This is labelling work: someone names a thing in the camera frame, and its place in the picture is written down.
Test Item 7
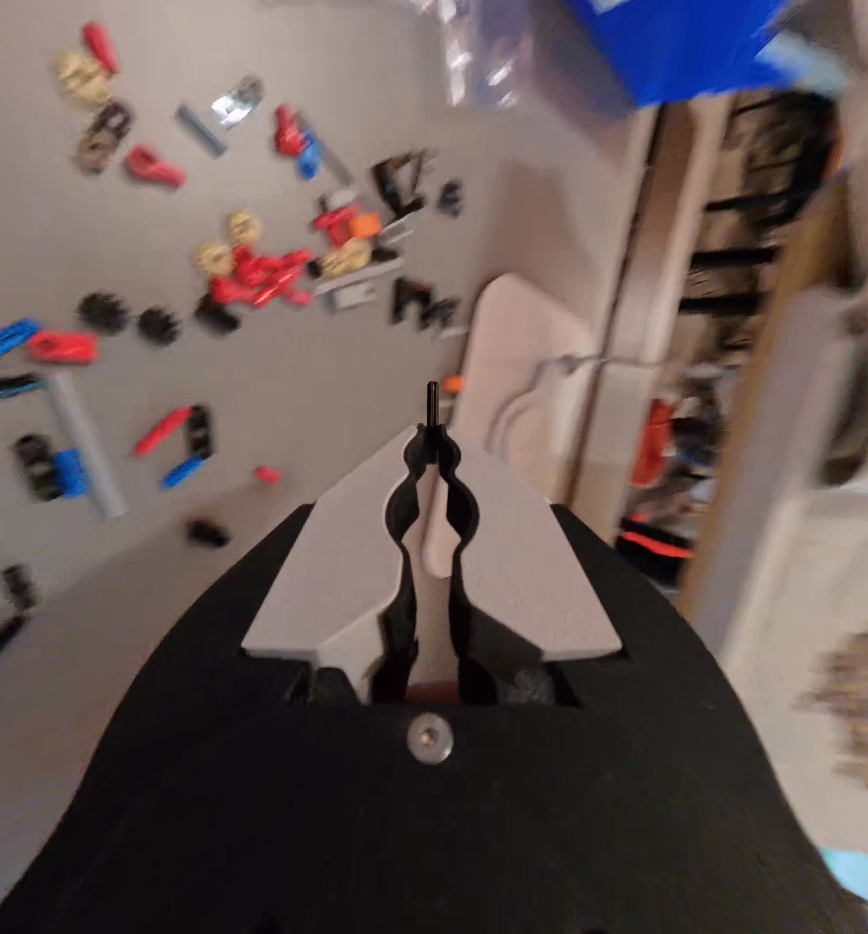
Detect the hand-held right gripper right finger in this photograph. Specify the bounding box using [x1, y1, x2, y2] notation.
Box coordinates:
[436, 428, 624, 704]

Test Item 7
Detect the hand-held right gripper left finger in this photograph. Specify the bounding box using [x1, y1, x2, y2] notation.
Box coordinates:
[241, 425, 435, 704]

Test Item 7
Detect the black lego elbow piece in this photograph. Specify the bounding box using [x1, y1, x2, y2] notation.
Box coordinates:
[0, 564, 38, 611]

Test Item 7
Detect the long red lego pin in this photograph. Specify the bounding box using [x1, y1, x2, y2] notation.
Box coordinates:
[132, 406, 194, 458]

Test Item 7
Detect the lego instruction booklet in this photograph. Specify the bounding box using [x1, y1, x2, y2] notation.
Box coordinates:
[726, 482, 868, 858]

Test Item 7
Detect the long grey lego tube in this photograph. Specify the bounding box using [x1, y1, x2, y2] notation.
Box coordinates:
[46, 371, 127, 521]

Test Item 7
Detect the black lego fork piece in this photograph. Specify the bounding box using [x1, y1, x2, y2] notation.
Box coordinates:
[391, 276, 436, 327]

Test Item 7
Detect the black and blue lego connector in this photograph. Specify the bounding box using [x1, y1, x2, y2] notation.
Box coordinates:
[13, 433, 90, 502]

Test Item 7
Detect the long grey lego axle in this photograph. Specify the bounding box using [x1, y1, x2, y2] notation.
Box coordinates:
[312, 257, 407, 298]

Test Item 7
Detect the black lego gear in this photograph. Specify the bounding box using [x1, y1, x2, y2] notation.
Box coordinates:
[137, 305, 182, 345]
[77, 291, 130, 334]

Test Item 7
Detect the cluster of red lego connectors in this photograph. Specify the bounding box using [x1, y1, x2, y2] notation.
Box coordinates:
[210, 247, 316, 309]

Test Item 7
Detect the red lego beam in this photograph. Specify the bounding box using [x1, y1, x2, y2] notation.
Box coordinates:
[28, 329, 101, 366]

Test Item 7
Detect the red lego axle connector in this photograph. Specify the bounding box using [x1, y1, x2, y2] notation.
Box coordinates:
[312, 206, 360, 243]

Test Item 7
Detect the blue lego beam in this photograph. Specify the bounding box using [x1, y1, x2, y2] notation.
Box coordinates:
[0, 318, 42, 375]

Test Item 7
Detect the thin grey lego axle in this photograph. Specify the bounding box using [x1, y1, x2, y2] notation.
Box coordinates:
[310, 120, 353, 185]

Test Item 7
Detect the grey lego axle joiner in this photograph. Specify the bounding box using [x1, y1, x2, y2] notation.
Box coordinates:
[176, 103, 228, 158]

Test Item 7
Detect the black two-hole lego beam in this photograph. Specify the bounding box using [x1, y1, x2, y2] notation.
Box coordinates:
[75, 101, 136, 175]

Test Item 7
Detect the red bag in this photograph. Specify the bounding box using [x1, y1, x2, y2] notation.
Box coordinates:
[631, 397, 676, 486]

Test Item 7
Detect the white book stand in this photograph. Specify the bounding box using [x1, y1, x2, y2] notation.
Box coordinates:
[421, 273, 698, 579]

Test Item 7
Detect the black storage rack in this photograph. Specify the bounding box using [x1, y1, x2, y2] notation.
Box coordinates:
[682, 95, 844, 329]

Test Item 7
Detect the clear plastic bag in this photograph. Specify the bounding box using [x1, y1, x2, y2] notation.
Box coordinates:
[412, 0, 625, 110]

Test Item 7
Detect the blue storage bin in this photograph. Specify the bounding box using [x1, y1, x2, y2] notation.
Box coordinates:
[564, 0, 796, 109]

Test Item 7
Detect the orange strap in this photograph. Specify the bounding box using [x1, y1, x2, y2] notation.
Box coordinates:
[620, 533, 698, 559]

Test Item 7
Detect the black lego frame piece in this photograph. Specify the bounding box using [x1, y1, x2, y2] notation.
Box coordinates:
[370, 150, 433, 217]

